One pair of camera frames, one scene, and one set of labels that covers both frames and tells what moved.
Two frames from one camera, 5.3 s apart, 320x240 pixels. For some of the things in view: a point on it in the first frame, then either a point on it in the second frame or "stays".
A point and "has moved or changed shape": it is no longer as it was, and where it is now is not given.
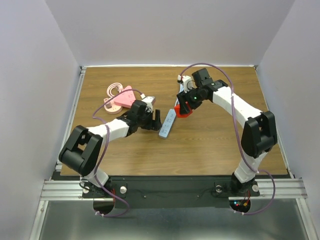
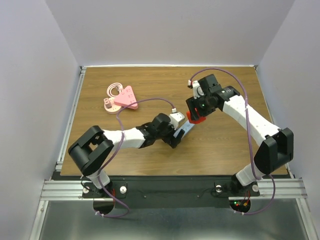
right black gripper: (183, 97) → (192, 103)
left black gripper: (153, 124) → (171, 140)
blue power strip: (167, 124) has moved or changed shape
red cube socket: (177, 110) has moved or changed shape
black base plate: (168, 192) stays
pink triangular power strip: (126, 98) stays
